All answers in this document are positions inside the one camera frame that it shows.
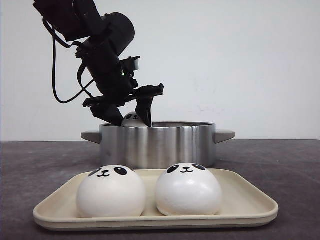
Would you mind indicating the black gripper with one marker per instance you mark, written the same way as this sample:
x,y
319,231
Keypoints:
x,y
103,63

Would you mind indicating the cream rectangular tray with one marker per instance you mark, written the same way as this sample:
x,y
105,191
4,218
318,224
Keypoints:
x,y
244,205

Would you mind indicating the stainless steel steamer pot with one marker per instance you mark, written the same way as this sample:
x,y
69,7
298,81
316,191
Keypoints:
x,y
159,146

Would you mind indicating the panda bun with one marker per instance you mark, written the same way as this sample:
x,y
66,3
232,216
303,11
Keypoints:
x,y
111,191
188,189
132,120

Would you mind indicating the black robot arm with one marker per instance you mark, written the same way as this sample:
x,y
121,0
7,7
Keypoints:
x,y
77,20

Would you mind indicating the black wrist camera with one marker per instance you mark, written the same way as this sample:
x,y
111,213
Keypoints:
x,y
129,65

